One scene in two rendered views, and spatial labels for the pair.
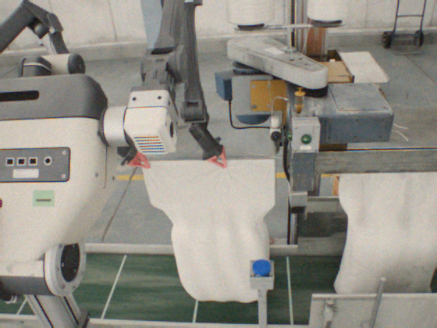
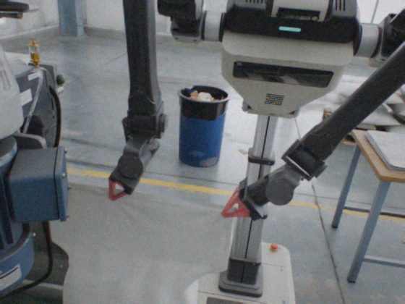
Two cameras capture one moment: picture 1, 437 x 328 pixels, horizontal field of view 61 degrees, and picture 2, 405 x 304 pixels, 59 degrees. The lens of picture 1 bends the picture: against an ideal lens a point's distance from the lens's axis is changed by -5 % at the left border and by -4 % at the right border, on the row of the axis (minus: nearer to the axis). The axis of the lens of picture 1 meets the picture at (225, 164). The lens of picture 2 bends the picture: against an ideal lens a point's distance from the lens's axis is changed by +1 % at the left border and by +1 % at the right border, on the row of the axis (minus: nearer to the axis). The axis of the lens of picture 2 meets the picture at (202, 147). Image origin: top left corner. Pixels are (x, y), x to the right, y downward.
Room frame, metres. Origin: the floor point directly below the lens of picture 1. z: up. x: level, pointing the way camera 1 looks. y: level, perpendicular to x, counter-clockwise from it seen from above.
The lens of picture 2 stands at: (1.93, 0.20, 1.58)
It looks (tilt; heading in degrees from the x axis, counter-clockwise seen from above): 26 degrees down; 179
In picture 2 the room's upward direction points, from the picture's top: 5 degrees clockwise
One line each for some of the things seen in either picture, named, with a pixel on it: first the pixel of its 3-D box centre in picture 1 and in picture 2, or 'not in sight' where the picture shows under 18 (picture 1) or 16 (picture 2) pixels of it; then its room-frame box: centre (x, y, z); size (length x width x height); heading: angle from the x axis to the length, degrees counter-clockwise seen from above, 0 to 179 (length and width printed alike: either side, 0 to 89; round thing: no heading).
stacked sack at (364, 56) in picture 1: (347, 61); not in sight; (4.31, -1.55, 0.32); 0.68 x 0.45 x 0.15; 83
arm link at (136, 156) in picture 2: (197, 116); (141, 142); (1.22, 0.08, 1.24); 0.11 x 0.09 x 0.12; 172
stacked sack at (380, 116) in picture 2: not in sight; (363, 114); (-1.86, 2.04, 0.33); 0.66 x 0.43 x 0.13; 83
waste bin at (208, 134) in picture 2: not in sight; (201, 127); (-1.12, 0.24, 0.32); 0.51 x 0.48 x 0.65; 173
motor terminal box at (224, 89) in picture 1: (228, 87); (43, 190); (1.44, -0.04, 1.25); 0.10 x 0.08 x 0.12; 18
